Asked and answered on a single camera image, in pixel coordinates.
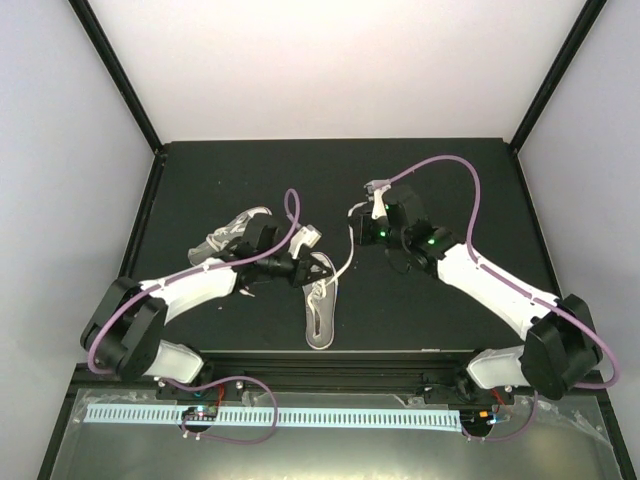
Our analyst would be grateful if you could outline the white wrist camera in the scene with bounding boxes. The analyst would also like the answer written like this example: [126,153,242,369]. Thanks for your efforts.
[364,179,391,220]
[288,225,322,259]

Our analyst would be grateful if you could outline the left black frame post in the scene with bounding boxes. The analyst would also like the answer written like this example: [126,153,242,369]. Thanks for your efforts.
[68,0,163,154]

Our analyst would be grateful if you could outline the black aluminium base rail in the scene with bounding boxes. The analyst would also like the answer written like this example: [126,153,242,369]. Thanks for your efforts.
[154,349,516,404]

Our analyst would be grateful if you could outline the black frame post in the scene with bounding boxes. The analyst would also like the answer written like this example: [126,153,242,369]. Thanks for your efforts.
[68,0,163,154]
[509,0,607,154]

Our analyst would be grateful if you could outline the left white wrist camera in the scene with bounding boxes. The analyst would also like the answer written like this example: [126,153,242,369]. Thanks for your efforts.
[288,225,322,259]

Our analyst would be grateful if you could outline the left small circuit board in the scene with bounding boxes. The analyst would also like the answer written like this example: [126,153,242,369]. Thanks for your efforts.
[182,405,218,421]

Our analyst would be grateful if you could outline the grey sneaker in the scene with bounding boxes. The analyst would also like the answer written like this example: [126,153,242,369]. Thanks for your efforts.
[302,226,355,350]
[187,206,272,266]

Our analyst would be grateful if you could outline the white slotted cable duct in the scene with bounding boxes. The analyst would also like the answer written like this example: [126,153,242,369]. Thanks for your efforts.
[83,404,462,433]

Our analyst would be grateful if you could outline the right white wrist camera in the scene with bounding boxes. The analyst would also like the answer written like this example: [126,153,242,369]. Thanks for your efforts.
[364,179,391,220]

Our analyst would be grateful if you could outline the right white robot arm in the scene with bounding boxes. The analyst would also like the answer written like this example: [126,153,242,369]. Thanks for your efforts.
[349,180,603,403]

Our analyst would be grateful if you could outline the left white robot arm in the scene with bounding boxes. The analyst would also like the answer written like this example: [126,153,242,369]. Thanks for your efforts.
[80,207,338,399]

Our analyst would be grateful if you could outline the small circuit board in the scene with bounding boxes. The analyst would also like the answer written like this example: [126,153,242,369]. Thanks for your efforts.
[471,410,495,423]
[182,405,218,421]

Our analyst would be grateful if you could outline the right black frame post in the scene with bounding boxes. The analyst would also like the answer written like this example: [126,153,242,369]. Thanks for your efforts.
[509,0,607,154]

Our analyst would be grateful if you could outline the right small circuit board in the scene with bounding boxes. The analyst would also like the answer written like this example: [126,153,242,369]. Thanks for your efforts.
[471,410,495,423]

